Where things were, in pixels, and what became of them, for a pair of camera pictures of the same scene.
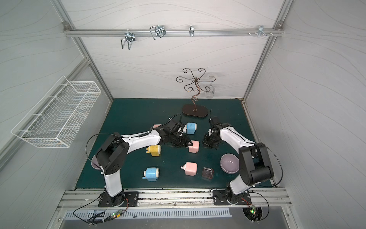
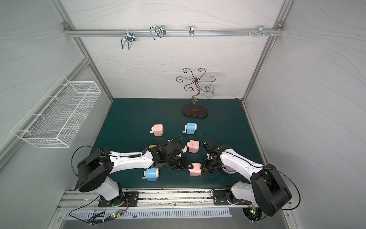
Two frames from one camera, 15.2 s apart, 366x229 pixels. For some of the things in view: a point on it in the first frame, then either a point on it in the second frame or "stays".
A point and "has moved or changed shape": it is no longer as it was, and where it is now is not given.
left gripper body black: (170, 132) -> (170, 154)
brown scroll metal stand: (190, 110) stays
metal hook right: (260, 30) stays
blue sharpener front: (151, 174) stays
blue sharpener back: (191, 127) stays
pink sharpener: (195, 148) stays
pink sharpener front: (190, 168) has moved or changed shape
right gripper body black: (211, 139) -> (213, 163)
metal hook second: (159, 31) stays
